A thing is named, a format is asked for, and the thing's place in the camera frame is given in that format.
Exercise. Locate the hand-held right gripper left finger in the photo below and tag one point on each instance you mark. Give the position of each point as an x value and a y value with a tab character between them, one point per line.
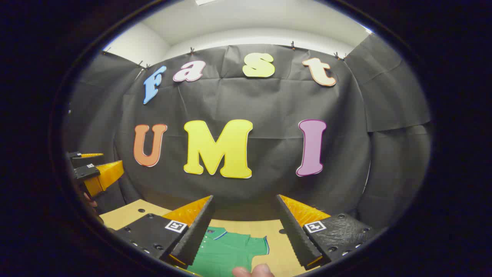
200	238

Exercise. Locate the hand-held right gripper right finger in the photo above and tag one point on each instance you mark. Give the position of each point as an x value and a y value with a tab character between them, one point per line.
294	238

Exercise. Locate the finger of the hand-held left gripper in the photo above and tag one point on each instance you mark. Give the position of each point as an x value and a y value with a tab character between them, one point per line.
103	177
86	161

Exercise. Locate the green T-shirt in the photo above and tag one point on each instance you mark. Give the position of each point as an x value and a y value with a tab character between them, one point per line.
226	254

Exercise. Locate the white ceiling light panel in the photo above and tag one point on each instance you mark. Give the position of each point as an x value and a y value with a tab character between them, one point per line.
205	1

